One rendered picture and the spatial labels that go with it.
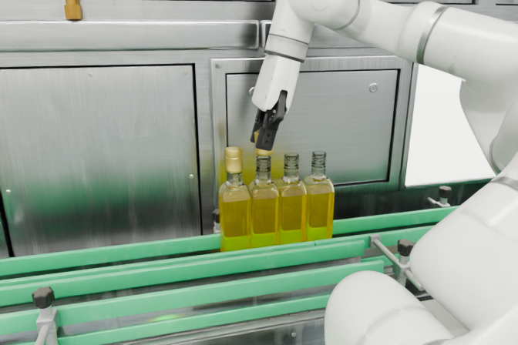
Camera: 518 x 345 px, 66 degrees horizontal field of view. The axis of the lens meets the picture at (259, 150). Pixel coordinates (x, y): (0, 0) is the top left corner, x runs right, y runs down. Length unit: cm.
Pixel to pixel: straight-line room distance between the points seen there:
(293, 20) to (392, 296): 47
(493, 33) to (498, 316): 35
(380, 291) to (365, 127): 60
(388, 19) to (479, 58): 20
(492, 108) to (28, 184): 87
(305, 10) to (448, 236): 41
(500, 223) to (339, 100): 56
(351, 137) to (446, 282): 59
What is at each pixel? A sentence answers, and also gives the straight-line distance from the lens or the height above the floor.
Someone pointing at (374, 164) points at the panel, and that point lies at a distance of 102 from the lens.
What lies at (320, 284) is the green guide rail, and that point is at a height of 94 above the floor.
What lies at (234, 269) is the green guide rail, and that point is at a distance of 79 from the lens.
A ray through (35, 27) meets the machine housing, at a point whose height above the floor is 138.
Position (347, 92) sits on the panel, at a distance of 94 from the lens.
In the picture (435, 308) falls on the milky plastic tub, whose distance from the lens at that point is 95.
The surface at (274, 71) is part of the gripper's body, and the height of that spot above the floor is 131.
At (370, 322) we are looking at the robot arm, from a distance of 41.
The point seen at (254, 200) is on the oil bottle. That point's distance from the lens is 77.
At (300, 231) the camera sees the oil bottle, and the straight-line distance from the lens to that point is 82.
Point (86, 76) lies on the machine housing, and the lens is 89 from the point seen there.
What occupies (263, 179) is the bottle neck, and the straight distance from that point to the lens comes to 77.
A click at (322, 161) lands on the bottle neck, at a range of 79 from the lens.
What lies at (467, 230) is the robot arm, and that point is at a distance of 45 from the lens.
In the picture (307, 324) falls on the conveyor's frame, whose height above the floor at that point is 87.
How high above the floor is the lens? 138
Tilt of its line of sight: 17 degrees down
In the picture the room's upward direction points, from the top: straight up
